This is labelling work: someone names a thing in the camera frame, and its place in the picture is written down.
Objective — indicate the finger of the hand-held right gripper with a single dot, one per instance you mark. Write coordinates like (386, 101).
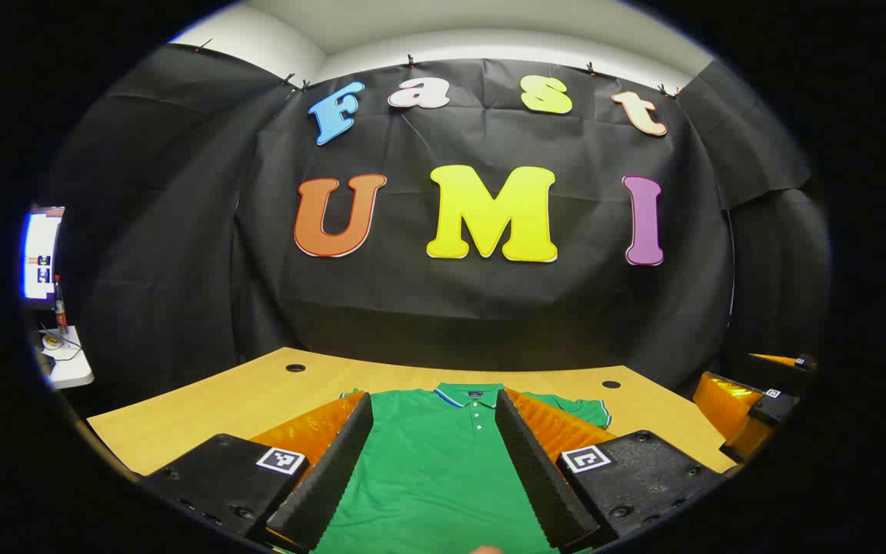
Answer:
(785, 363)
(724, 404)

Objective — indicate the white side table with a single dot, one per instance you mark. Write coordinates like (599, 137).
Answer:
(74, 369)

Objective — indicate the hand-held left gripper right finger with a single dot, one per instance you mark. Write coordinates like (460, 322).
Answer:
(539, 469)

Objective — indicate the row of black cloth clips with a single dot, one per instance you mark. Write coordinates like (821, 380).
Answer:
(410, 60)

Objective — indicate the small round pale object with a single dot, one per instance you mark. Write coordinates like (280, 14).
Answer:
(51, 342)

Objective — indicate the green T-shirt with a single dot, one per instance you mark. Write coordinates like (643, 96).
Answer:
(435, 477)

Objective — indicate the black backdrop cloth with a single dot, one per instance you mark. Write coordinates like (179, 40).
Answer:
(489, 308)

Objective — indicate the small red bottle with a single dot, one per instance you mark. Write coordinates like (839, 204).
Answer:
(61, 312)

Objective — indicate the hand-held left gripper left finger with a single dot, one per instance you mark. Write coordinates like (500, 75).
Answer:
(335, 469)

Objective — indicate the bright lit screen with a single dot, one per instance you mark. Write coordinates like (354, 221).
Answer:
(41, 246)

